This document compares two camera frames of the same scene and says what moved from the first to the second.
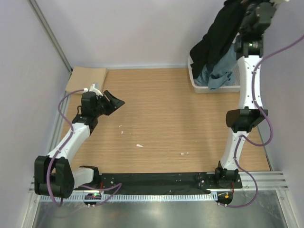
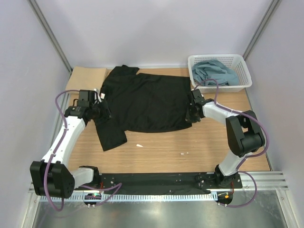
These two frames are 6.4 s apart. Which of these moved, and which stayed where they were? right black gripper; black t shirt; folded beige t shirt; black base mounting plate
Moved: right black gripper; black t shirt
Stayed: black base mounting plate; folded beige t shirt
